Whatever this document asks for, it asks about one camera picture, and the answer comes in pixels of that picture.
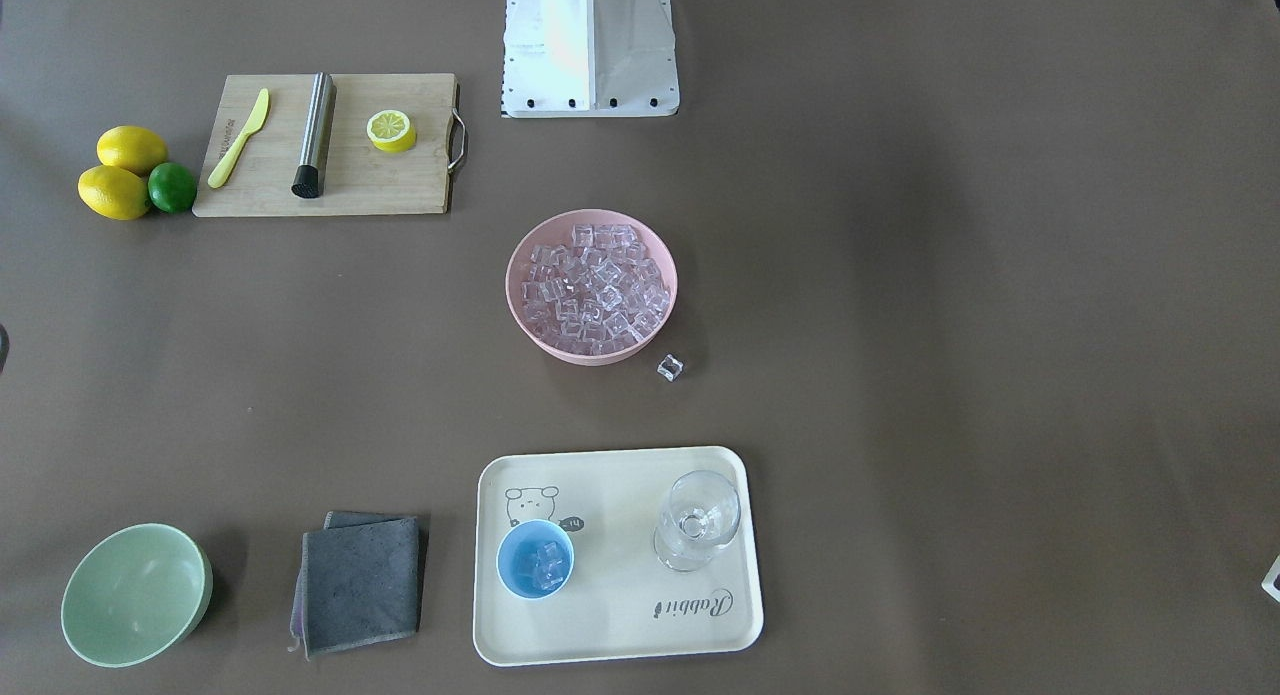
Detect light blue cup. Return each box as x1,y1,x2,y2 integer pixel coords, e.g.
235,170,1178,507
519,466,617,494
495,518,575,600

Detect loose ice cube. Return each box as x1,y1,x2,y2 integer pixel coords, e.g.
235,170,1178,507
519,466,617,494
655,353,685,381

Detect half lemon slice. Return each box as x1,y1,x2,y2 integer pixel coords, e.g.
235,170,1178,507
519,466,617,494
365,110,417,154

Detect steel muddler black tip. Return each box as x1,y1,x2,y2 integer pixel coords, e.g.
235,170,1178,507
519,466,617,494
291,72,337,198

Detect yellow lemon upper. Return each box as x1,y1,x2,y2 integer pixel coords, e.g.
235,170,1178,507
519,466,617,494
95,125,169,177

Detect pink bowl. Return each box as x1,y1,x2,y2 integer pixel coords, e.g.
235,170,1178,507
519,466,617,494
506,209,680,367

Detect bamboo cutting board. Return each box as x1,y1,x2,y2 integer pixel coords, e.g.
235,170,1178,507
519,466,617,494
193,72,465,218

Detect clear wine glass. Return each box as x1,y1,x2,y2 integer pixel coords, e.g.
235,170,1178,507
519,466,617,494
653,470,742,572

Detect green lime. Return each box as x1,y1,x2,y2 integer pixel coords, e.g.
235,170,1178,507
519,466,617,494
147,163,197,215

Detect pile of clear ice cubes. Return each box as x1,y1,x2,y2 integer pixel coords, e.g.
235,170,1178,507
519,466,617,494
521,221,672,356

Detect yellow lemon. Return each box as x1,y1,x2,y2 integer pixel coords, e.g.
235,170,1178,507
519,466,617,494
77,165,152,221
95,125,169,177

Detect yellow plastic knife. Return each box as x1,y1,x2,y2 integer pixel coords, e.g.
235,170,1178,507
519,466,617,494
206,88,270,189

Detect grey folded cloth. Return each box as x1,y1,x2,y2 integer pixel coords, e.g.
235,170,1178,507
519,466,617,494
291,511,422,660

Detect cream rabbit tray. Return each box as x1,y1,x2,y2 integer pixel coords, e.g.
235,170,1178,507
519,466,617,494
474,445,765,667

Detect green bowl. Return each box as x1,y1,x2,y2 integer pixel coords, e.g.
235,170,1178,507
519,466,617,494
60,523,212,668

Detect yellow lemon lower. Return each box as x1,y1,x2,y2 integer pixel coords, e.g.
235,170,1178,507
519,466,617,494
77,165,152,221

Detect ice cubes in cup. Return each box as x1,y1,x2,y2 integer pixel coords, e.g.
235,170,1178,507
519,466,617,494
527,541,571,593

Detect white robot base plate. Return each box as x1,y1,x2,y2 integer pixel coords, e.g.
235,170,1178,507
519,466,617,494
500,0,681,118

